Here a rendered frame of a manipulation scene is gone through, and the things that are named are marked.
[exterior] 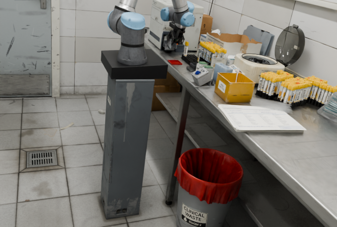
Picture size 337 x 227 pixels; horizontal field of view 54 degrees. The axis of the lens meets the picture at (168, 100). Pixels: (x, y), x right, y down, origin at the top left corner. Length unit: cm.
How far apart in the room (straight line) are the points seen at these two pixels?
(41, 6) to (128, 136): 186
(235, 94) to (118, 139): 66
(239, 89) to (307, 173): 54
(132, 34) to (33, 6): 181
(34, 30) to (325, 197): 285
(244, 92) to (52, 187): 139
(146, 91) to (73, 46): 188
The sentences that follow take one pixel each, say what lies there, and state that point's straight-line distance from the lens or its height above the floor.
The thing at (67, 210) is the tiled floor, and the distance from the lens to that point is 217.
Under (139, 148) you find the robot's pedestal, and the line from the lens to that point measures 185.
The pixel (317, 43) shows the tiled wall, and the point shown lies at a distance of 198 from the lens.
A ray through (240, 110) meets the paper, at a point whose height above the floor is 89.
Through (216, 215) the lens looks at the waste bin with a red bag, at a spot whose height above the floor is 22.
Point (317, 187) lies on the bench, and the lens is 113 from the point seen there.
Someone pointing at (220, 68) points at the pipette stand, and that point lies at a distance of 173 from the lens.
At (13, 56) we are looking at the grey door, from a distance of 344.
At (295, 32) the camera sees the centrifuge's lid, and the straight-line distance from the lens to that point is 204.
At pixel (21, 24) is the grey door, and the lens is 336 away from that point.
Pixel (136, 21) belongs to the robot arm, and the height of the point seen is 115.
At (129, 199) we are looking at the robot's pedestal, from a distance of 205.
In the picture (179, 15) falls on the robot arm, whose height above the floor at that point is 118.
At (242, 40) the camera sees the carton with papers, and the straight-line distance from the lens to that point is 241.
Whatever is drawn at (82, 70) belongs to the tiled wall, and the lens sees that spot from 357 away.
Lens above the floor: 145
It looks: 23 degrees down
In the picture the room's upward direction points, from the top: 8 degrees clockwise
